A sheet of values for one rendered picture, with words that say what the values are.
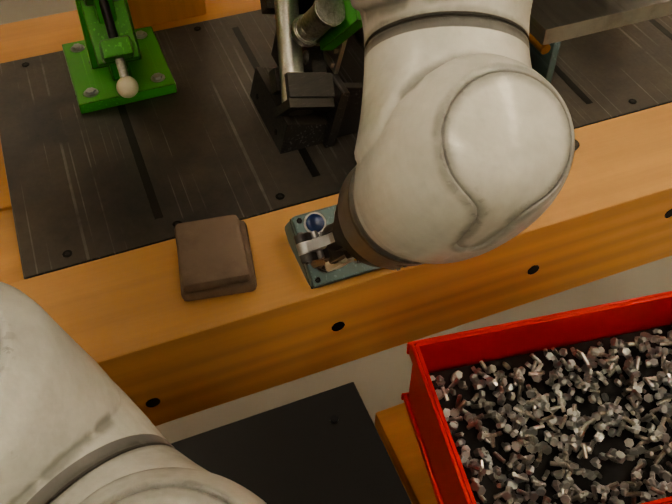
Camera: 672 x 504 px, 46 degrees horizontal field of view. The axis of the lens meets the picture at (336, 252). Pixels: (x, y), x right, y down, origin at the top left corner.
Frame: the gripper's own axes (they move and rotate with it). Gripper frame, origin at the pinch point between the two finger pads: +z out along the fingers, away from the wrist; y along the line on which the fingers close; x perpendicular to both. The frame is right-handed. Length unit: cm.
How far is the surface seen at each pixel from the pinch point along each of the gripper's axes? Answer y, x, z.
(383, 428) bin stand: 1.0, -19.1, 7.4
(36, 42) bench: -24, 47, 44
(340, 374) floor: 19, -19, 105
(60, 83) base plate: -22, 36, 34
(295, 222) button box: -2.0, 4.6, 5.2
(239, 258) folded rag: -8.6, 2.8, 6.7
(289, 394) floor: 6, -20, 104
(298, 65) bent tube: 6.1, 24.2, 14.1
